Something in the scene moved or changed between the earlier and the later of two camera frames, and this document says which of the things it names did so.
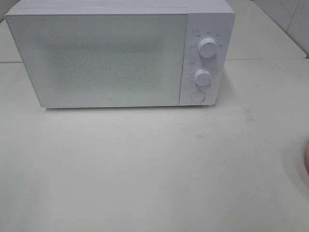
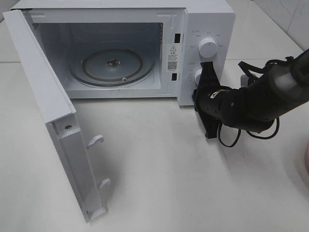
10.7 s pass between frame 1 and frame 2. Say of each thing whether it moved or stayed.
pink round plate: stayed
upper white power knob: stayed
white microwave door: moved
